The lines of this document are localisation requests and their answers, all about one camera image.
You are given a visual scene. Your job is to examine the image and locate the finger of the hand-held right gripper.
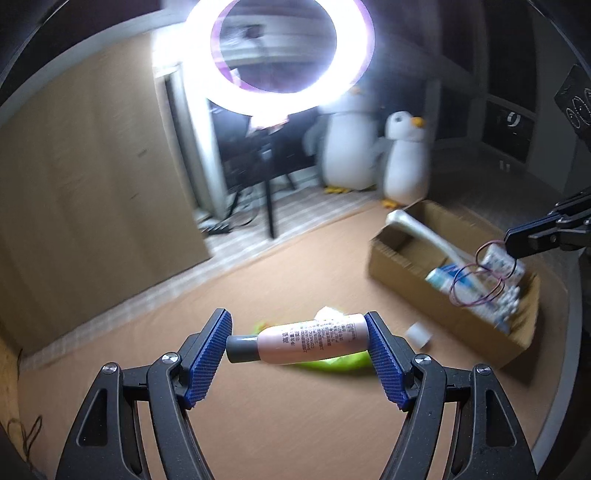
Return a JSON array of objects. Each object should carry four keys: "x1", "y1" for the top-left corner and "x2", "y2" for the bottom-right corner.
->
[{"x1": 504, "y1": 187, "x2": 591, "y2": 259}]

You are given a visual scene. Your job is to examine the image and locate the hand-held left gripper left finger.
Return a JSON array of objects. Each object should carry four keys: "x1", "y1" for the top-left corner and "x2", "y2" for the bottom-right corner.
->
[{"x1": 55, "y1": 308, "x2": 232, "y2": 480}]

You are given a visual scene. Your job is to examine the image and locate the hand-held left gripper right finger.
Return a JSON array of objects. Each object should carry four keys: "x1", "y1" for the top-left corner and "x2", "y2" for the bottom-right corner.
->
[{"x1": 365, "y1": 311, "x2": 539, "y2": 480}]

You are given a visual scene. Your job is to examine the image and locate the white dotted box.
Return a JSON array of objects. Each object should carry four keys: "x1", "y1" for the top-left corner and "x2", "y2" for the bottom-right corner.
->
[{"x1": 479, "y1": 242, "x2": 527, "y2": 281}]

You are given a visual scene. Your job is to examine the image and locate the cardboard box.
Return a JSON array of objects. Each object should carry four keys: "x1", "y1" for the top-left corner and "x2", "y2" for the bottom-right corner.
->
[{"x1": 368, "y1": 199, "x2": 540, "y2": 371}]

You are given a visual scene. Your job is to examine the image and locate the pink bottle grey cap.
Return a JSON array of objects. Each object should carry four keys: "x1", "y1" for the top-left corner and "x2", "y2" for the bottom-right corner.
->
[{"x1": 226, "y1": 312, "x2": 371, "y2": 366}]

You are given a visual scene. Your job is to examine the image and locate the white tube blue cap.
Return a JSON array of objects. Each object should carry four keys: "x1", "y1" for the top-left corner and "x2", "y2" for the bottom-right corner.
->
[{"x1": 424, "y1": 265, "x2": 463, "y2": 295}]

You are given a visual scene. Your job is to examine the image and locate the small white cylinder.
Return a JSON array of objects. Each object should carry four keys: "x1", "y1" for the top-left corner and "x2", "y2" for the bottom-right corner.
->
[{"x1": 405, "y1": 322, "x2": 433, "y2": 349}]

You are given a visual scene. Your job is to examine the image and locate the green tube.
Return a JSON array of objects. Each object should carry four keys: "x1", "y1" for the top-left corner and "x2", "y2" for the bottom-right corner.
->
[{"x1": 252, "y1": 322, "x2": 376, "y2": 373}]

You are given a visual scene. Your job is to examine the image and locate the small penguin plush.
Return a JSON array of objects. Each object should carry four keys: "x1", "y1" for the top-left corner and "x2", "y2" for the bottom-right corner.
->
[{"x1": 378, "y1": 112, "x2": 433, "y2": 211}]

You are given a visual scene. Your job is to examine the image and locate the black tripod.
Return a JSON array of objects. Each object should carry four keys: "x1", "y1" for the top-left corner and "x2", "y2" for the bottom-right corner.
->
[{"x1": 221, "y1": 111, "x2": 297, "y2": 239}]

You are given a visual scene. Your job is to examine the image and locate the checkered rug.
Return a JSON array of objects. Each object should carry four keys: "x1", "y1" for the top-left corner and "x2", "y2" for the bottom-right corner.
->
[{"x1": 21, "y1": 185, "x2": 385, "y2": 371}]

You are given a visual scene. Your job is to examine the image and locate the large penguin plush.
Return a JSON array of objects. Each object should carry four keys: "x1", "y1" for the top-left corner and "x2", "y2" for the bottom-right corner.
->
[{"x1": 304, "y1": 85, "x2": 385, "y2": 195}]

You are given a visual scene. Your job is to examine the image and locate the large wooden board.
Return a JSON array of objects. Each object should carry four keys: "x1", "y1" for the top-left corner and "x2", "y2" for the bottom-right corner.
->
[{"x1": 0, "y1": 31, "x2": 214, "y2": 357}]

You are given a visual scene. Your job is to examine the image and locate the black cables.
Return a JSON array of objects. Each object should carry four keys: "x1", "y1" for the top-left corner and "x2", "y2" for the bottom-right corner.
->
[{"x1": 225, "y1": 191, "x2": 260, "y2": 228}]

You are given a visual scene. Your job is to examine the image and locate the ring light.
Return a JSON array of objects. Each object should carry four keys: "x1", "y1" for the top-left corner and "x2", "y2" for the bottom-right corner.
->
[{"x1": 184, "y1": 0, "x2": 376, "y2": 117}]

